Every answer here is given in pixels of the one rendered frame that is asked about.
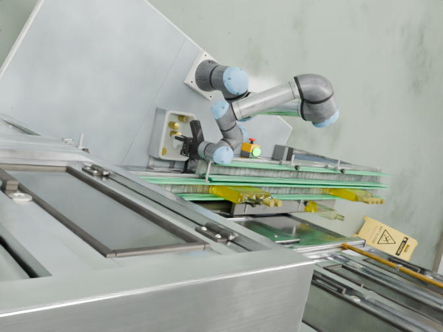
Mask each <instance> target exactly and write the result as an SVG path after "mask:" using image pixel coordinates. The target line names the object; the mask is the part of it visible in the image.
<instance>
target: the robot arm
mask: <svg viewBox="0 0 443 332"><path fill-rule="evenodd" d="M195 82H196V85H197V86H198V88H199V89H201V90H202V91H205V92H212V91H215V90H219V91H221V92H222V94H223V96H224V99H225V100H222V101H217V102H215V104H213V106H212V108H211V111H212V114H213V116H214V119H215V120H216V122H217V125H218V127H219V129H220V131H221V134H222V136H223V138H222V139H221V140H220V141H219V142H218V143H217V144H215V143H212V142H209V141H204V135H203V132H202V127H201V124H200V121H198V120H192V121H191V122H190V126H191V132H192V137H190V136H184V135H181V136H178V135H176V134H174V135H172V136H171V137H172V138H173V147H174V148H177V146H178V145H183V148H182V150H181V152H180V155H183V154H185V155H183V156H185V157H191V158H194V159H197V160H205V159H208V160H210V161H213V162H216V163H218V164H222V165H227V164H229V163H231V161H232V158H233V152H234V151H235V150H236V149H237V148H238V147H239V146H240V145H241V144H242V143H243V142H244V141H245V139H246V138H247V136H248V134H247V131H246V130H245V128H243V127H242V126H241V125H239V124H237V123H236V121H240V122H245V121H247V120H248V121H249V120H251V119H253V118H254V117H255V116H257V115H258V114H259V115H279V116H289V117H301V118H302V120H304V121H312V124H313V125H314V126H315V127H317V128H324V127H326V126H329V125H331V124H333V123H334V122H335V121H336V120H337V119H338V117H339V111H338V105H337V103H336V98H335V95H334V91H333V86H332V84H331V82H330V81H329V80H328V79H327V78H325V77H324V76H321V75H319V74H300V75H297V76H294V77H293V78H292V79H291V81H289V82H286V83H284V84H280V85H278V86H275V87H273V88H270V89H267V90H264V91H262V92H259V93H256V92H249V91H248V87H249V85H248V83H249V77H248V75H247V73H246V72H245V71H244V70H243V69H240V68H238V67H229V66H224V65H220V64H219V63H218V62H216V61H214V60H211V59H206V60H203V61H202V62H201V63H200V64H199V65H198V66H197V68H196V72H195ZM183 141H184V142H183ZM182 152H183V154H182Z"/></svg>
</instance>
